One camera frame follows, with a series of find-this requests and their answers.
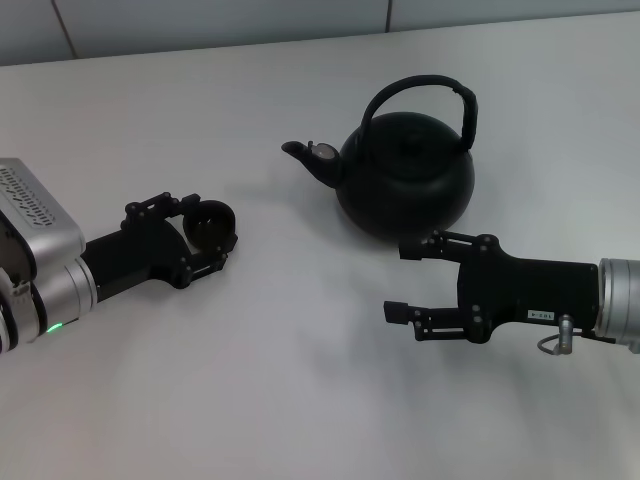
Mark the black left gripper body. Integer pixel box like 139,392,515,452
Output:
79,219,194,304

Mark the black round teapot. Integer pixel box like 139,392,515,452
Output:
280,74,480,245

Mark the silver vented left wrist box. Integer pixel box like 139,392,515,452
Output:
0,158,87,282

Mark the dark brown teacup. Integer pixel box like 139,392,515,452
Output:
182,199,238,252

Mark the grey gripper cable with plug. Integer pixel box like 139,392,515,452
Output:
537,314,619,357

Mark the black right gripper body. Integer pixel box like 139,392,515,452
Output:
457,244,601,344

